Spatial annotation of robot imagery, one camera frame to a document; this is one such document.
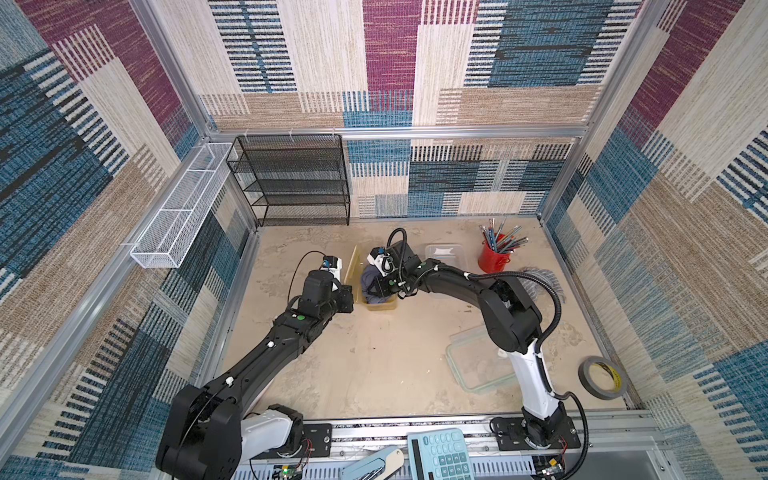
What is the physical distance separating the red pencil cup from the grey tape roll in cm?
36

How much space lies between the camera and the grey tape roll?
0.80 meters

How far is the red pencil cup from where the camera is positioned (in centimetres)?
101
